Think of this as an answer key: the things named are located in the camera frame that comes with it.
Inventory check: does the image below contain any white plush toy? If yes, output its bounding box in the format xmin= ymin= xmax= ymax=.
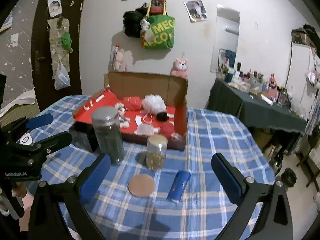
xmin=114 ymin=102 xmax=131 ymax=128

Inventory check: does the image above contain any red mesh bath pouf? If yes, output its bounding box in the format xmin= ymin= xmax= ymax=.
xmin=123 ymin=96 xmax=142 ymax=111

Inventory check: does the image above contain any translucent white mesh pouch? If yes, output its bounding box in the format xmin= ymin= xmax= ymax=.
xmin=134 ymin=124 xmax=154 ymax=136

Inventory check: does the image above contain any white mesh bath pouf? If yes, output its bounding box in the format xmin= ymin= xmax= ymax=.
xmin=141 ymin=94 xmax=167 ymax=124

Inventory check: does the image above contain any black fluffy pompom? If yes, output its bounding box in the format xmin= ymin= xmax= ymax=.
xmin=156 ymin=112 xmax=170 ymax=122

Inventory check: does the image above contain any red yarn ball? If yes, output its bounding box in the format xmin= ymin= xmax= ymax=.
xmin=159 ymin=122 xmax=175 ymax=139

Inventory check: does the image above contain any person's hand holding gripper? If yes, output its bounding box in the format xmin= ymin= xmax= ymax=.
xmin=11 ymin=182 xmax=27 ymax=199

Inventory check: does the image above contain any plastic bag on door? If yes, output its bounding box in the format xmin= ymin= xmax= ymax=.
xmin=54 ymin=62 xmax=71 ymax=90

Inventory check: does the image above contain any tall silver-lid glass jar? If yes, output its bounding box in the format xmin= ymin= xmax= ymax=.
xmin=91 ymin=106 xmax=124 ymax=164

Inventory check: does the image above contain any green plush on door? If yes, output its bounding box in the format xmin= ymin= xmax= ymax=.
xmin=61 ymin=32 xmax=73 ymax=53

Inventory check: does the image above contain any round tan powder puff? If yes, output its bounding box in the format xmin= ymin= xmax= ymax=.
xmin=128 ymin=174 xmax=155 ymax=197

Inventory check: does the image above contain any calendar photo on wallpaper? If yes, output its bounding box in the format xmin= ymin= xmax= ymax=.
xmin=0 ymin=11 xmax=13 ymax=32

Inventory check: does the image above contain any blue cylindrical tube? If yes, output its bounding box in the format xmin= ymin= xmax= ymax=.
xmin=167 ymin=171 xmax=191 ymax=204

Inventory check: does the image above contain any pale pink plush toy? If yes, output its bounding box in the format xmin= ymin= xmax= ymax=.
xmin=112 ymin=43 xmax=124 ymax=71

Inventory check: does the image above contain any small gold-filled glass jar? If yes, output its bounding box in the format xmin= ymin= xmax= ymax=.
xmin=146 ymin=134 xmax=168 ymax=171

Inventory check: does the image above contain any blue plaid tablecloth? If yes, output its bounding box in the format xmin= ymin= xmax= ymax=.
xmin=24 ymin=94 xmax=276 ymax=240

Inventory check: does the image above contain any red-lined cardboard box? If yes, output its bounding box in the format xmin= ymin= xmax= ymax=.
xmin=72 ymin=71 xmax=189 ymax=152

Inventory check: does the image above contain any dark green side table cloth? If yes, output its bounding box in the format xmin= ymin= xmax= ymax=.
xmin=206 ymin=79 xmax=306 ymax=134

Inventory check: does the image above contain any photo on door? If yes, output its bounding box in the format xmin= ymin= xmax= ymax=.
xmin=47 ymin=0 xmax=62 ymax=18

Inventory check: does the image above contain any dark wooden door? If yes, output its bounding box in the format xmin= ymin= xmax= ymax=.
xmin=31 ymin=0 xmax=84 ymax=111

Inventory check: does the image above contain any cosmetics clutter on table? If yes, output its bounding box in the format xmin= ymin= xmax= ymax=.
xmin=217 ymin=64 xmax=294 ymax=112

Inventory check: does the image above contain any green tote bag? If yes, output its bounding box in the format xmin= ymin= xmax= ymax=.
xmin=140 ymin=0 xmax=175 ymax=50

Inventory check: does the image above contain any white cabinet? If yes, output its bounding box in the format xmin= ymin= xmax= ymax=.
xmin=286 ymin=43 xmax=319 ymax=119

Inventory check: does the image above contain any red box in tote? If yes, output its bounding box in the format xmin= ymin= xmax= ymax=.
xmin=149 ymin=0 xmax=165 ymax=15

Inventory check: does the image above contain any black bag on wall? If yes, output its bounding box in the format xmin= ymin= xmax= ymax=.
xmin=123 ymin=2 xmax=147 ymax=38

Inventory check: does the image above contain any pink plush on wall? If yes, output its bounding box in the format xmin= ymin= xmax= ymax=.
xmin=170 ymin=59 xmax=188 ymax=79

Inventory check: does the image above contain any wall mirror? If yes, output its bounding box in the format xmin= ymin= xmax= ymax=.
xmin=210 ymin=4 xmax=240 ymax=73

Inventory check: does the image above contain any photo collage on wall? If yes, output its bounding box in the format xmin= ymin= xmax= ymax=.
xmin=184 ymin=0 xmax=208 ymax=23

